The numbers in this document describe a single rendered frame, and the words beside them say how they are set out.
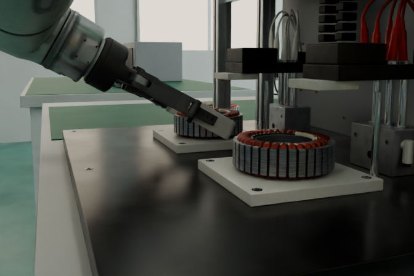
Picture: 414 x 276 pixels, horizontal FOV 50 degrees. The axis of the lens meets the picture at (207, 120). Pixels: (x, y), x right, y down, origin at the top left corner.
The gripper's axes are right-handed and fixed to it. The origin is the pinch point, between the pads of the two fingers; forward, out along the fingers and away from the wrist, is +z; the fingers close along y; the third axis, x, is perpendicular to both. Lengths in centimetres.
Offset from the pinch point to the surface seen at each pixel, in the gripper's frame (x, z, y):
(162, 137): -5.7, -5.1, -0.9
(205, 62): 92, 150, -442
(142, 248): -12.7, -15.3, 36.3
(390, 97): 11.4, 9.1, 25.1
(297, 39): 18.9, 6.6, 2.5
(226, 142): -1.9, 1.2, 7.5
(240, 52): 11.8, -1.4, 2.7
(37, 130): -30, -10, -137
